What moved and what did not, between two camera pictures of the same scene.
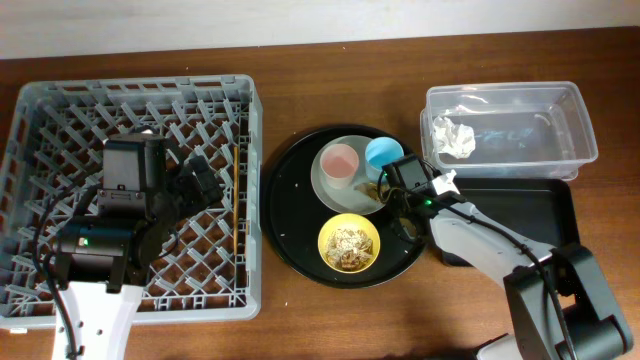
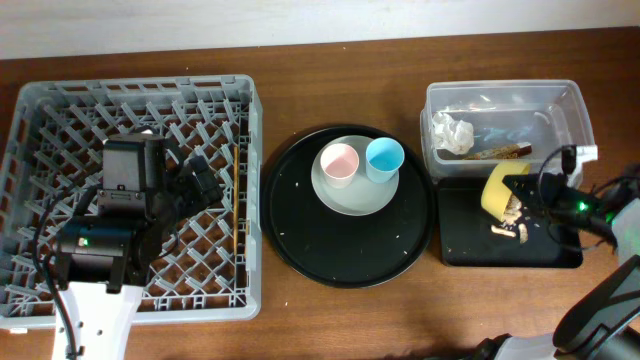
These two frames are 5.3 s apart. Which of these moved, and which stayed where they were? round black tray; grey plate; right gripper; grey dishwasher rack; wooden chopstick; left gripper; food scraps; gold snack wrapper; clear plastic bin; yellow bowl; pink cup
Moved: gold snack wrapper; right gripper; yellow bowl; food scraps
Stayed: left gripper; wooden chopstick; grey plate; round black tray; clear plastic bin; grey dishwasher rack; pink cup
